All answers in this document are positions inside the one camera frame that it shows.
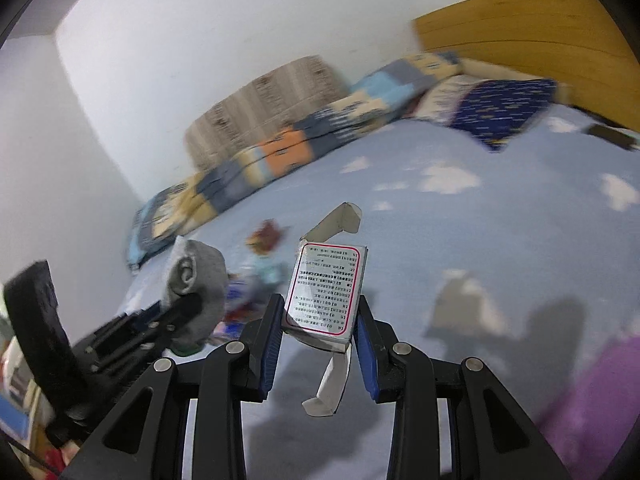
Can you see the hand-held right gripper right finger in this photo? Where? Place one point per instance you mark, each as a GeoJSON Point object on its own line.
{"type": "Point", "coordinates": [364, 355]}

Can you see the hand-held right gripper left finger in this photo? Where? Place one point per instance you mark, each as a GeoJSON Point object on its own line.
{"type": "Point", "coordinates": [270, 345]}

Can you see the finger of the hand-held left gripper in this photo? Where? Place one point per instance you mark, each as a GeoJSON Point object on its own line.
{"type": "Point", "coordinates": [135, 350]}
{"type": "Point", "coordinates": [165, 317]}

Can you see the grey sock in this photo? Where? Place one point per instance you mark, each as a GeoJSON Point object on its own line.
{"type": "Point", "coordinates": [200, 270]}

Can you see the silver printed carton box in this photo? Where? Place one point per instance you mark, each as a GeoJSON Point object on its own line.
{"type": "Point", "coordinates": [325, 290]}

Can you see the blue box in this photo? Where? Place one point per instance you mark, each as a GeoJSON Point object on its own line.
{"type": "Point", "coordinates": [12, 412]}

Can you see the blue cloud-print bedsheet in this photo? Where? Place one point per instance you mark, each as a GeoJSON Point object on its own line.
{"type": "Point", "coordinates": [475, 240]}

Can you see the patchwork quilt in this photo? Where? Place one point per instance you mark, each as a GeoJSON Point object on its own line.
{"type": "Point", "coordinates": [280, 152]}

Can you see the striped beige pillow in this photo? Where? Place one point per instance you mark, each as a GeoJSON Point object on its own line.
{"type": "Point", "coordinates": [250, 110]}

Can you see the purple cloth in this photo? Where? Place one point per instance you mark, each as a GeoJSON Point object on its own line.
{"type": "Point", "coordinates": [595, 400]}

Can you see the white patterned pillow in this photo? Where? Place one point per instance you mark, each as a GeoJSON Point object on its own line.
{"type": "Point", "coordinates": [445, 97]}

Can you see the navy starry pillow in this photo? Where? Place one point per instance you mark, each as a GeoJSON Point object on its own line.
{"type": "Point", "coordinates": [500, 110]}

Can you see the dark flat object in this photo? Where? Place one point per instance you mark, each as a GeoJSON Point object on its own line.
{"type": "Point", "coordinates": [615, 137]}

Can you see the wooden headboard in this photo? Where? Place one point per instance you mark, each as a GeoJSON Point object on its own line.
{"type": "Point", "coordinates": [525, 30]}

